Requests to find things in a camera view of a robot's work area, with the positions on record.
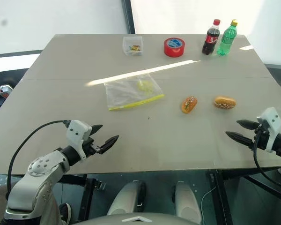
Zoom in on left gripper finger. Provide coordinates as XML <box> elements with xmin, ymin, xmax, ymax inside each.
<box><xmin>91</xmin><ymin>124</ymin><xmax>104</xmax><ymax>136</ymax></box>
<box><xmin>99</xmin><ymin>135</ymin><xmax>120</xmax><ymax>155</ymax></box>

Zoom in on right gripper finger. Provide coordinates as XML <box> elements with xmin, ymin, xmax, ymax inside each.
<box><xmin>236</xmin><ymin>119</ymin><xmax>259</xmax><ymax>131</ymax></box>
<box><xmin>225</xmin><ymin>131</ymin><xmax>254</xmax><ymax>150</ymax></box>

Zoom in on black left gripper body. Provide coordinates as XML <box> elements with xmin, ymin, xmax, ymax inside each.
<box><xmin>81</xmin><ymin>137</ymin><xmax>103</xmax><ymax>160</ymax></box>

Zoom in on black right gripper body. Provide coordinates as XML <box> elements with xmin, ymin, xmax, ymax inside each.
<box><xmin>251</xmin><ymin>123</ymin><xmax>272</xmax><ymax>151</ymax></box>

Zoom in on sesame sandwich bread bun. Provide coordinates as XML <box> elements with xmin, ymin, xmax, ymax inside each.
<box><xmin>214</xmin><ymin>95</ymin><xmax>237</xmax><ymax>110</ymax></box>

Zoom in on clear yellow-zip plastic bag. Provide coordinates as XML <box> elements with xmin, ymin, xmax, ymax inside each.
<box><xmin>104</xmin><ymin>73</ymin><xmax>165</xmax><ymax>112</ymax></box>

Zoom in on toy hot dog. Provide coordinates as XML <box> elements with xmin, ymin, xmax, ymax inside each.
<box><xmin>180</xmin><ymin>96</ymin><xmax>198</xmax><ymax>115</ymax></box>

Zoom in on pale yellow piece inside bag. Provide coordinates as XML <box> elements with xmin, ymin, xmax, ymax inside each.
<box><xmin>136</xmin><ymin>79</ymin><xmax>154</xmax><ymax>93</ymax></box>

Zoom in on grey rounded robot leg cover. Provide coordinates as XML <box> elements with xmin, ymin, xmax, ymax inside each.
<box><xmin>106</xmin><ymin>180</ymin><xmax>147</xmax><ymax>217</ymax></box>
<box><xmin>174</xmin><ymin>180</ymin><xmax>202</xmax><ymax>224</ymax></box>

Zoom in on black white sneaker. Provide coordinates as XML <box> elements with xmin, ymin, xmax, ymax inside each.
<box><xmin>58</xmin><ymin>202</ymin><xmax>73</xmax><ymax>224</ymax></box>

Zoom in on grey robot torso shell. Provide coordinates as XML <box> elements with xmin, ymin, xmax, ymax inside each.
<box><xmin>71</xmin><ymin>211</ymin><xmax>201</xmax><ymax>225</ymax></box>

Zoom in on green bottle with yellow cap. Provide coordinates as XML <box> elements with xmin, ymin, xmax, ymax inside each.
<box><xmin>216</xmin><ymin>19</ymin><xmax>239</xmax><ymax>57</ymax></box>

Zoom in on clear plastic box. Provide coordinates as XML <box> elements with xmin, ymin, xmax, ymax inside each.
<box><xmin>122</xmin><ymin>35</ymin><xmax>144</xmax><ymax>57</ymax></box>

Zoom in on cola bottle with red cap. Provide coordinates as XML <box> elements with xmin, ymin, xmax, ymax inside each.
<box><xmin>202</xmin><ymin>19</ymin><xmax>221</xmax><ymax>56</ymax></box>

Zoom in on small red white device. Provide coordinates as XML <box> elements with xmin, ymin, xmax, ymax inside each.
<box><xmin>0</xmin><ymin>84</ymin><xmax>13</xmax><ymax>98</ymax></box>

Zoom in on red tape roll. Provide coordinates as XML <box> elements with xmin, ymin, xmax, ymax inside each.
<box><xmin>163</xmin><ymin>37</ymin><xmax>185</xmax><ymax>58</ymax></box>

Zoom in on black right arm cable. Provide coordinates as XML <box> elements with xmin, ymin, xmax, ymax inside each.
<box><xmin>252</xmin><ymin>130</ymin><xmax>281</xmax><ymax>188</ymax></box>

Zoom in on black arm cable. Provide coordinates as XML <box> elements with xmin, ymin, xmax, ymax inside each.
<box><xmin>252</xmin><ymin>130</ymin><xmax>281</xmax><ymax>188</ymax></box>
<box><xmin>6</xmin><ymin>120</ymin><xmax>72</xmax><ymax>200</ymax></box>

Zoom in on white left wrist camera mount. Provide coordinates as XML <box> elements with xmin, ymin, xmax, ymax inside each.
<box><xmin>66</xmin><ymin>120</ymin><xmax>93</xmax><ymax>163</ymax></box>

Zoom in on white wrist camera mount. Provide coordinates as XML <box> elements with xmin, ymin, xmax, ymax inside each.
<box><xmin>66</xmin><ymin>120</ymin><xmax>93</xmax><ymax>163</ymax></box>
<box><xmin>256</xmin><ymin>107</ymin><xmax>281</xmax><ymax>154</ymax></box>

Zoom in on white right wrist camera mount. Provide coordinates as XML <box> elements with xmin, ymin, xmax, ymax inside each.
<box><xmin>256</xmin><ymin>107</ymin><xmax>281</xmax><ymax>154</ymax></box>

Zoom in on black metal table frame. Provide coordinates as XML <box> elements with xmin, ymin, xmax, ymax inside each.
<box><xmin>57</xmin><ymin>169</ymin><xmax>281</xmax><ymax>225</ymax></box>

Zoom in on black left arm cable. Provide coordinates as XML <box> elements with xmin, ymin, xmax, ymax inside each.
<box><xmin>6</xmin><ymin>120</ymin><xmax>72</xmax><ymax>200</ymax></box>

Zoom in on thin white cable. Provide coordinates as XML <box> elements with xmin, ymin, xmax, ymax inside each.
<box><xmin>200</xmin><ymin>187</ymin><xmax>214</xmax><ymax>212</ymax></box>

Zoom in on dark window frame post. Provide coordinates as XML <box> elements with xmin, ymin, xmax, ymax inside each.
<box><xmin>120</xmin><ymin>0</ymin><xmax>136</xmax><ymax>35</ymax></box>

